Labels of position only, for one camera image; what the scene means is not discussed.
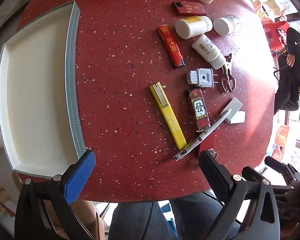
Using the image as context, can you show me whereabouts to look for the white rectangular block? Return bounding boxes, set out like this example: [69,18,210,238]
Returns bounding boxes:
[230,111,246,124]
[224,97,244,123]

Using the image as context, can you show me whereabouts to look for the red lighter with gold print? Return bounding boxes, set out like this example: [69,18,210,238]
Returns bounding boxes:
[157,24,187,68]

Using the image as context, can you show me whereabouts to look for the lighter with tile print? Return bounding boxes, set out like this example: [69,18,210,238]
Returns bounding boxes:
[188,88,211,132]

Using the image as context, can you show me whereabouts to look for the white plug adapter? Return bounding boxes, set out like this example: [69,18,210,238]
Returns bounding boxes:
[186,67,219,88]

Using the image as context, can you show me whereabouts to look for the wooden stool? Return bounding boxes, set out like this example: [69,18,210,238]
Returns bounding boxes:
[47,200,105,240]

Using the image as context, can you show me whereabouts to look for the grey tray with white inside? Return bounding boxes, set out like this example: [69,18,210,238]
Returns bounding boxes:
[0,1,87,180]

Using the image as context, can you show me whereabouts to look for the small red box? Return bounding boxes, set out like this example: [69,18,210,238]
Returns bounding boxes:
[172,1,207,16]

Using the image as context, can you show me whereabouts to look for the white bottle with grey label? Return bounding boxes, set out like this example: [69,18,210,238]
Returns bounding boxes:
[213,14,241,36]

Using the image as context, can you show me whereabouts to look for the person's blue jeans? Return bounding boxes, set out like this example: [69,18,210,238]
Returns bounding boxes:
[110,192,240,240]

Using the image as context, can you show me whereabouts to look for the white bottle with yellow label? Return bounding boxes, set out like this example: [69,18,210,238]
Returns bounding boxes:
[175,16,213,40]

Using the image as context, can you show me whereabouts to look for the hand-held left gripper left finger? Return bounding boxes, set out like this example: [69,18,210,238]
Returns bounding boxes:
[14,150,100,240]

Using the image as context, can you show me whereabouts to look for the yellow utility knife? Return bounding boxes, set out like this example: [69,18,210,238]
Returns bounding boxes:
[149,82,187,150]

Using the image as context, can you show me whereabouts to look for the slim white tube bottle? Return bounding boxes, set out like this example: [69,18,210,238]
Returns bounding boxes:
[191,34,227,70]

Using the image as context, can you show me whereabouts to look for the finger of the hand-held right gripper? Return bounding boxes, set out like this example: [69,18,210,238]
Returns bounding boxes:
[241,166,268,184]
[264,156,294,180]

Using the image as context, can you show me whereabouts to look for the metal clip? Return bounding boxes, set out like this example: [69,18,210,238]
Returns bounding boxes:
[220,54,237,93]

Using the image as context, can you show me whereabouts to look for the white pen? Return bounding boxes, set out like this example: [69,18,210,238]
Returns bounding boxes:
[174,108,232,161]

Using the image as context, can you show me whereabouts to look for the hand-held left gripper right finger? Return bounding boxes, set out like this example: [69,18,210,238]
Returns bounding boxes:
[199,150,282,240]

